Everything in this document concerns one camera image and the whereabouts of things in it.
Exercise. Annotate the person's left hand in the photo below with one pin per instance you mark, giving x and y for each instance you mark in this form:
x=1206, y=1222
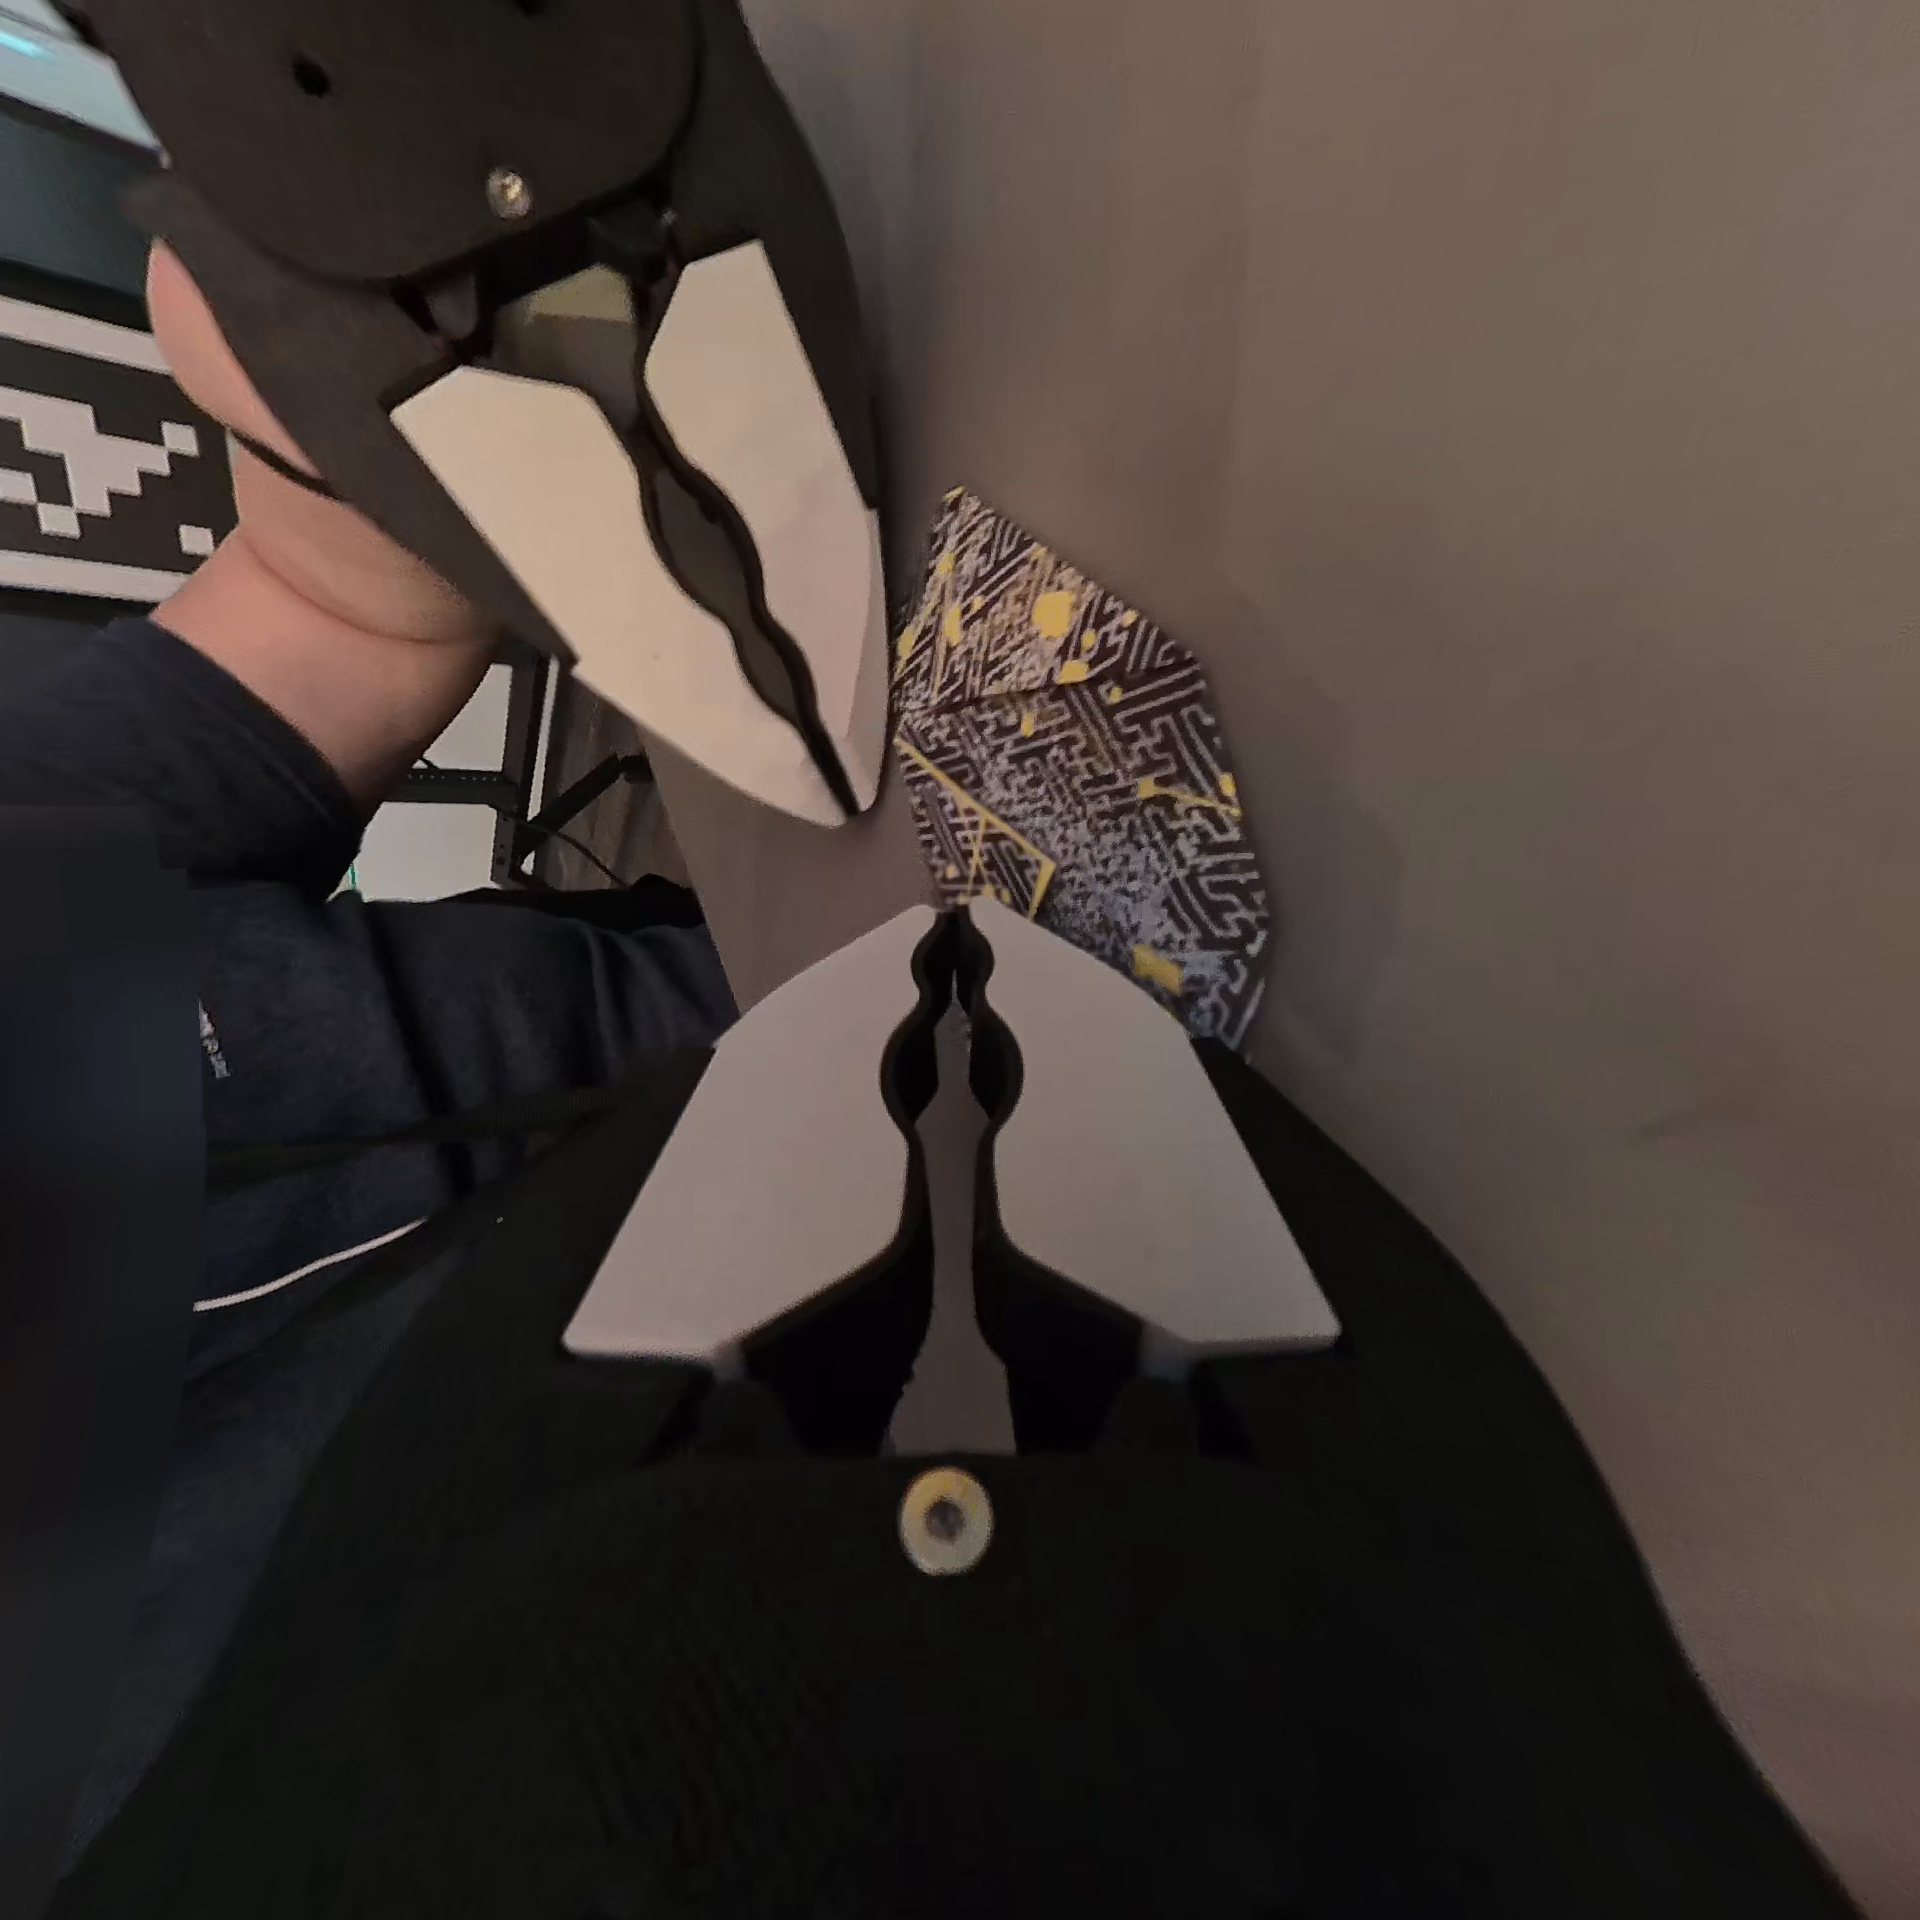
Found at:
x=211, y=360

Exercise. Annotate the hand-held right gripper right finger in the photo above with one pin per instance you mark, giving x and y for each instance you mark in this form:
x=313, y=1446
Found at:
x=1142, y=1185

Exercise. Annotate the person's left forearm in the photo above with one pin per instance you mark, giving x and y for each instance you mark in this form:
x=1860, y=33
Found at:
x=329, y=646

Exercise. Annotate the black patterned origami paper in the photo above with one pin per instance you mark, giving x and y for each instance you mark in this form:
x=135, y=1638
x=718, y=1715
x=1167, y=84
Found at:
x=1080, y=839

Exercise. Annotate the large dark screen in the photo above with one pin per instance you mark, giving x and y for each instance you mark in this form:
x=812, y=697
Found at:
x=61, y=211

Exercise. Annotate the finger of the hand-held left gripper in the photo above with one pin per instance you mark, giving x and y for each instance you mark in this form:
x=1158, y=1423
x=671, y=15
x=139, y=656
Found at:
x=569, y=525
x=781, y=451

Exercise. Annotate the framed black-white marker sign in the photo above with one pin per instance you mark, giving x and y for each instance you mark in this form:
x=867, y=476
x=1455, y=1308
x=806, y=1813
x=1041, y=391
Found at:
x=91, y=465

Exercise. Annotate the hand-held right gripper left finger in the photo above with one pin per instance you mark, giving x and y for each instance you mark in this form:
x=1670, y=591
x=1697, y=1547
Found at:
x=781, y=1172

